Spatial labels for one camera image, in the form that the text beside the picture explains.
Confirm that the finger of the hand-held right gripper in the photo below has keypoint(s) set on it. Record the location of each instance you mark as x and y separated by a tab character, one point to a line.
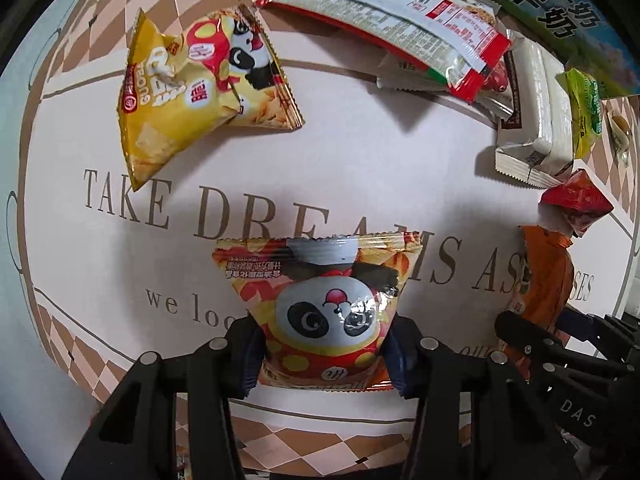
605	332
520	332

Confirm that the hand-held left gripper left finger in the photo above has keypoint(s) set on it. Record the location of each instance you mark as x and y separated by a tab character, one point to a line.
252	360

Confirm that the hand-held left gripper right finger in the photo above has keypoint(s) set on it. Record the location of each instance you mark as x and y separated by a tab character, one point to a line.
396	360

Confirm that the orange panda snack packet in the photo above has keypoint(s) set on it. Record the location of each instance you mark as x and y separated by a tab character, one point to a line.
320	310

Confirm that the small red snack packet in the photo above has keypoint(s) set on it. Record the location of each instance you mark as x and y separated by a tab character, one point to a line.
575	200

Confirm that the braised egg packet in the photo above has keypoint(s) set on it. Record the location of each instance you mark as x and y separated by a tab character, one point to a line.
621	130

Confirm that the white cracker pack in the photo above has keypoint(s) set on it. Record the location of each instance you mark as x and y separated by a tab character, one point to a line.
530	110

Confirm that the cardboard box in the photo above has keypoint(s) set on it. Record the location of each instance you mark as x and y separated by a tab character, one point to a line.
550	10

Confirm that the long red-white snack packet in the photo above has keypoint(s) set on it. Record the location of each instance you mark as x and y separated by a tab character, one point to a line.
380	15

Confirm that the printed checkered table mat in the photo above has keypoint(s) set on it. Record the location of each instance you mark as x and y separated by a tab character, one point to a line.
350	185

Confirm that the green snack packet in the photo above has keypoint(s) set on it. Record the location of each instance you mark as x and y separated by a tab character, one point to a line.
585	110

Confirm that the yellow panda chip packet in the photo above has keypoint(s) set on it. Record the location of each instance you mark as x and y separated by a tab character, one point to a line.
165	110

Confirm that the white packet with zigzag edge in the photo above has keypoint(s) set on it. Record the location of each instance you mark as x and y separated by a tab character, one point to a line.
400	74

